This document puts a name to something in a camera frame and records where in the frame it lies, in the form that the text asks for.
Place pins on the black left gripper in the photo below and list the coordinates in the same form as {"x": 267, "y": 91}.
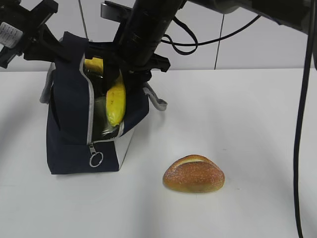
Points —
{"x": 24, "y": 32}

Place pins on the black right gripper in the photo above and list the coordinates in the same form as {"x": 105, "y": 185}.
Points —
{"x": 136, "y": 76}

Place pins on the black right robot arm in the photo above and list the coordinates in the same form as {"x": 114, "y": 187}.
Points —
{"x": 143, "y": 27}

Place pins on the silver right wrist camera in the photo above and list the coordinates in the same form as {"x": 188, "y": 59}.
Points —
{"x": 114, "y": 12}

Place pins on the navy blue lunch bag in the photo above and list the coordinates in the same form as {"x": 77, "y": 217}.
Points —
{"x": 70, "y": 95}

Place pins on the brown bread roll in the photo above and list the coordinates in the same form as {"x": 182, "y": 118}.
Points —
{"x": 194, "y": 174}

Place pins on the yellow banana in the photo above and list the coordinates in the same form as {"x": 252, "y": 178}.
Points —
{"x": 116, "y": 102}

